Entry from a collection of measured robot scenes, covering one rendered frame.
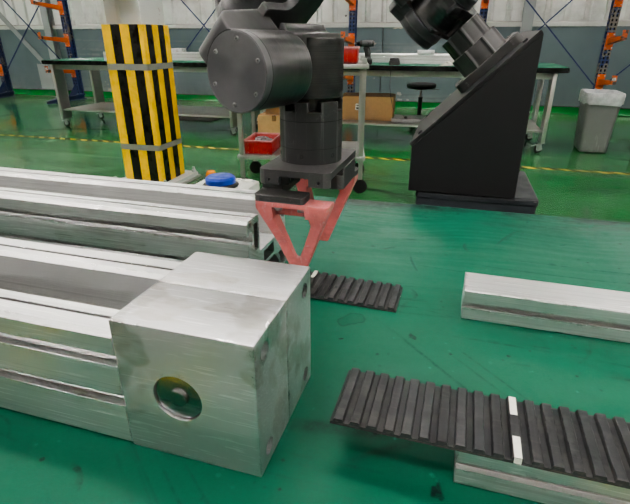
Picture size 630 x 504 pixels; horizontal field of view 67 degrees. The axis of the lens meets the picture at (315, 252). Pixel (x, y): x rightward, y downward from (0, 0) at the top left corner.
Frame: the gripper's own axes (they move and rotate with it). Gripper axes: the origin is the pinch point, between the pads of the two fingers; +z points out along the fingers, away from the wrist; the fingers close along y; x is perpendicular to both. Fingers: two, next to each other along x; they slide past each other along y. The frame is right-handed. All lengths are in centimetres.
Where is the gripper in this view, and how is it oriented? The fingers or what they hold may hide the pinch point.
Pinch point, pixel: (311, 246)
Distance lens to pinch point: 48.8
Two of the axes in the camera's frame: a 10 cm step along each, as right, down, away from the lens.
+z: 0.0, 9.1, 4.1
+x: 9.6, 1.2, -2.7
